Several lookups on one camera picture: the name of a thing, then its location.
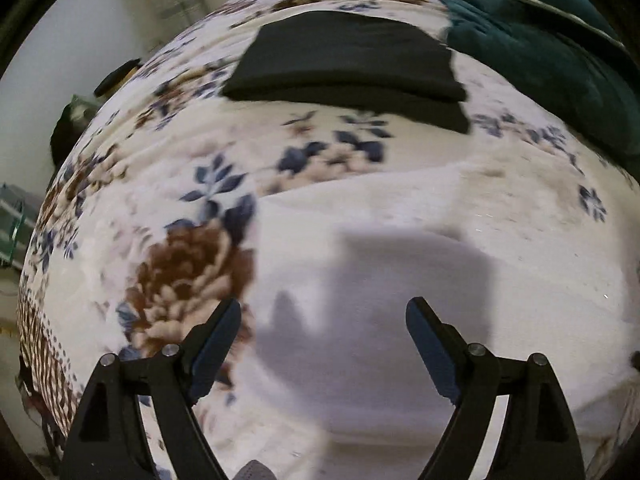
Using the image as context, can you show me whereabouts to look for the white knit sweater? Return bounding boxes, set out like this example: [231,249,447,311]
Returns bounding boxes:
[219,159,640,480]

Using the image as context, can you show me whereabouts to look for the floral bed blanket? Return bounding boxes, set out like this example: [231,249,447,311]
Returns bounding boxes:
[18,0,639,479]

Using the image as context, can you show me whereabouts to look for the green storage rack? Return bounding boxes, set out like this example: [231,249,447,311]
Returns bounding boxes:
[0,183,42,271]

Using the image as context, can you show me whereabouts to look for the black bag on shelf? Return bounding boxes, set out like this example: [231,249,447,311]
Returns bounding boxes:
[50,103,96,170]

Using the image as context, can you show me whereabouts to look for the black hat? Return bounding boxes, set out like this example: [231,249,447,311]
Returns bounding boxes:
[93,58,141,100]

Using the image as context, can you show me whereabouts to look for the dark teal velvet duvet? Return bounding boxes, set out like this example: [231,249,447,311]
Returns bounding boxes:
[439,0,639,176]

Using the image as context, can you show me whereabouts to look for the folded black garment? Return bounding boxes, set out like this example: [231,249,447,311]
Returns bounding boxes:
[221,11,470,133]

